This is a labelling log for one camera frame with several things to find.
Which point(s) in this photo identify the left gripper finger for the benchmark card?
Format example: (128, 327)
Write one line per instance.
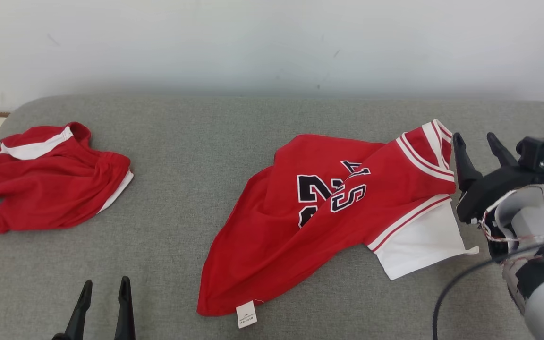
(79, 316)
(124, 316)

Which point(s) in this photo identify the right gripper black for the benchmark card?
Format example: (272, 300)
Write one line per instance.
(484, 191)

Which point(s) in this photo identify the red shorts with white stripe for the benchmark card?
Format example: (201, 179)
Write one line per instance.
(50, 189)

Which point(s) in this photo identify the red jersey with white sleeves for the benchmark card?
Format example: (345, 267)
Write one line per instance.
(300, 236)

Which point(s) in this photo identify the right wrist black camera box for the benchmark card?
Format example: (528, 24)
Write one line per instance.
(539, 151)

